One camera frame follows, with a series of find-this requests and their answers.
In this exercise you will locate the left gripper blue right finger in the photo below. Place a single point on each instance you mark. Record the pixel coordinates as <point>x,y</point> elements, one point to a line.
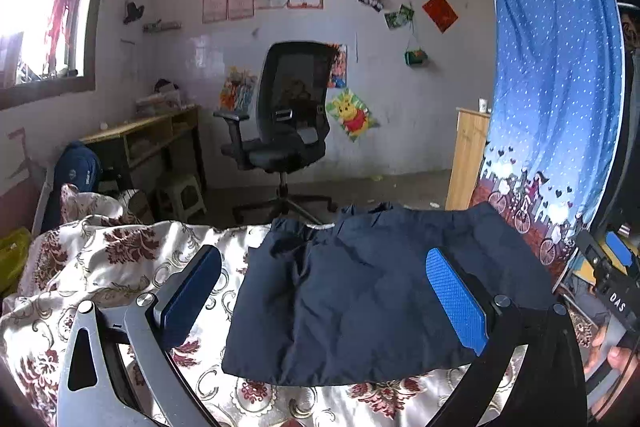
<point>549,389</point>

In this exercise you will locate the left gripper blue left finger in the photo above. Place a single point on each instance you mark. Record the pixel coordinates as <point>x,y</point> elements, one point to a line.
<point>94,387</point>

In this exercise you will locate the dark navy puffer jacket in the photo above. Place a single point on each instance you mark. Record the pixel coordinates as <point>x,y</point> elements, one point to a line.
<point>352,303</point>

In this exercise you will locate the floral white red bedspread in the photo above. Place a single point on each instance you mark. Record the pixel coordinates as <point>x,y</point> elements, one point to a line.
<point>100,253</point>

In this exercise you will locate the blue dotted wardrobe curtain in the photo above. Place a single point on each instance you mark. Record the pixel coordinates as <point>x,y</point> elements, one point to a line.
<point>555,120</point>

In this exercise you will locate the small plastic stool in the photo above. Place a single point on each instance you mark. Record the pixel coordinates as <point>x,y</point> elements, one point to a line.
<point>180,197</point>

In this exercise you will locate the light wooden cabinet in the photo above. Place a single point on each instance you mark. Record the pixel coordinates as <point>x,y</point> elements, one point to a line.
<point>472,129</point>

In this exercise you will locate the blue backpack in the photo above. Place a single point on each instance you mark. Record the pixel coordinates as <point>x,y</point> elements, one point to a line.
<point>77,165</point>

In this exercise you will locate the wooden desk with shelves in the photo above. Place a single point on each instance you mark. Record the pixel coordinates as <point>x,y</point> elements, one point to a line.
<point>126,147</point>

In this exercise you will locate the Winnie the Pooh poster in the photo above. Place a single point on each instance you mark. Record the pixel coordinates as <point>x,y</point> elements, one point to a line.
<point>353,115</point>

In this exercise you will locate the colourful anime poster low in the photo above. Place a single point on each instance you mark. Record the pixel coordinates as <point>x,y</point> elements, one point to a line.
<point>238,89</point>

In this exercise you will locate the red diamond paper decoration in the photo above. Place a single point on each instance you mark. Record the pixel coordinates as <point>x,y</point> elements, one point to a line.
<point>441,13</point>

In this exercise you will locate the cartoon character poster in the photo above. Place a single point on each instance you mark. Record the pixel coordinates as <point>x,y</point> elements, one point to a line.
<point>338,74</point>

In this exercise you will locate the black mesh office chair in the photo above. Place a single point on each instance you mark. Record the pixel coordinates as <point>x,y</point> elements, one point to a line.
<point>291,123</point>

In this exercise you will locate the red window curtain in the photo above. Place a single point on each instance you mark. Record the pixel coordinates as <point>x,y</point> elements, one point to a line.
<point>60,15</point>

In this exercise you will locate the green hanging wall pouch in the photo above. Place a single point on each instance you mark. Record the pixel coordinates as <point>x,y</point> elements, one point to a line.
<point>415,58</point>

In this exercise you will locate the photos pinned on wall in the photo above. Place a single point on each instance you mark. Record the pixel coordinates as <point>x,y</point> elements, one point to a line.
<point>394,19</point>

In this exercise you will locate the window with brown frame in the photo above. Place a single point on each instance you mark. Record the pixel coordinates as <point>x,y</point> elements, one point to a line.
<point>50,1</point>

